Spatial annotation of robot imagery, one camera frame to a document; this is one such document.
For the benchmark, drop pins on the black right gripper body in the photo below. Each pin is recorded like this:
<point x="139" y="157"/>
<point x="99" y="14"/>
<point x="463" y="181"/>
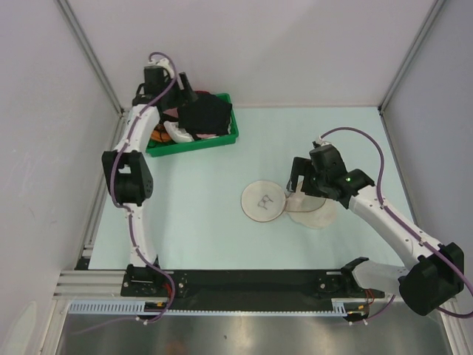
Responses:
<point x="317" y="183"/>

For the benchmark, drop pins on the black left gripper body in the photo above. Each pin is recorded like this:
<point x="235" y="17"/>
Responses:
<point x="166" y="82"/>

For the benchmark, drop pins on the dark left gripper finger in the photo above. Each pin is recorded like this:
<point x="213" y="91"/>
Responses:
<point x="192" y="96"/>
<point x="184" y="81"/>

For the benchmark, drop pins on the black bra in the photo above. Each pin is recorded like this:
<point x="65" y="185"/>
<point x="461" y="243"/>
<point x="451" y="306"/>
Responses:
<point x="208" y="115"/>

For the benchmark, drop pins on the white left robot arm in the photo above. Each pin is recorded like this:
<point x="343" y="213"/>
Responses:
<point x="128" y="177"/>

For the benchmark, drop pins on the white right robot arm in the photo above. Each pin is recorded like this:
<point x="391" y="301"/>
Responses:
<point x="431" y="273"/>

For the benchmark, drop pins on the pink bra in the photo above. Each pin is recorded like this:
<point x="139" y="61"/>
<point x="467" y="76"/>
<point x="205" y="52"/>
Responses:
<point x="172" y="115"/>

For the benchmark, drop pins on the white bra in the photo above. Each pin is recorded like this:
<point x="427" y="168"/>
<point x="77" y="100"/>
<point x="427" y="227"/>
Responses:
<point x="177" y="134"/>

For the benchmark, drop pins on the orange bra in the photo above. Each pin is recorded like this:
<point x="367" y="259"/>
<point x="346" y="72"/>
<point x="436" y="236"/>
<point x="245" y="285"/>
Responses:
<point x="159" y="134"/>

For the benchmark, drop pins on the green plastic bin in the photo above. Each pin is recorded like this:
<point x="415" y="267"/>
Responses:
<point x="158" y="149"/>

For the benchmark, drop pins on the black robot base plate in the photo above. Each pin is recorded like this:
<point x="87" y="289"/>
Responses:
<point x="244" y="290"/>

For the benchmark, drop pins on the aluminium frame rail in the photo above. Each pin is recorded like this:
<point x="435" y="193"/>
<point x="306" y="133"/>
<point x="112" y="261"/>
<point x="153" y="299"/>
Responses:
<point x="74" y="280"/>

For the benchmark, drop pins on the white cable duct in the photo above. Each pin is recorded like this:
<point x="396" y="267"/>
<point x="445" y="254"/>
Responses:
<point x="143" y="308"/>

